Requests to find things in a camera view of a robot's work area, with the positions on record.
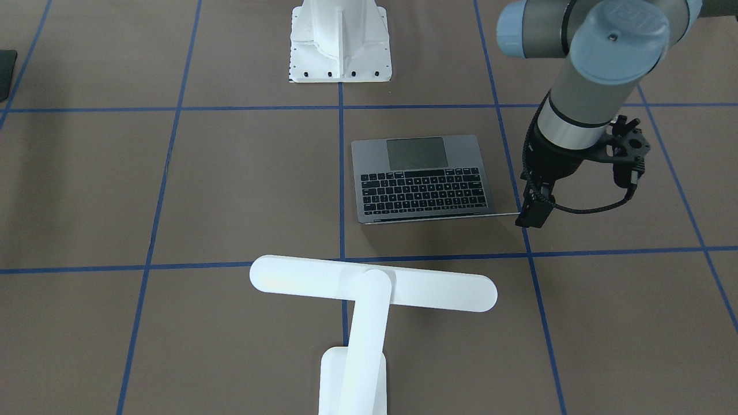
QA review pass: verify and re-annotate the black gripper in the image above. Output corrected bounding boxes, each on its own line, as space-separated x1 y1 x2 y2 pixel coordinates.
515 124 589 228

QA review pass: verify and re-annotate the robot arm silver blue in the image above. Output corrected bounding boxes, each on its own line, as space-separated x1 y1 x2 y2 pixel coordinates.
496 1 705 228

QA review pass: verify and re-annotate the white desk lamp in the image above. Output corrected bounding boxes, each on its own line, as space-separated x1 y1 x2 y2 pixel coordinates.
248 255 498 414

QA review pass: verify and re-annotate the grey laptop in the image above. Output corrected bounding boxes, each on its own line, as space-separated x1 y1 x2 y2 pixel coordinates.
351 134 496 224

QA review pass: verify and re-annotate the black mouse pad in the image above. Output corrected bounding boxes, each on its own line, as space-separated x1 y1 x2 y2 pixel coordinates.
0 50 18 102

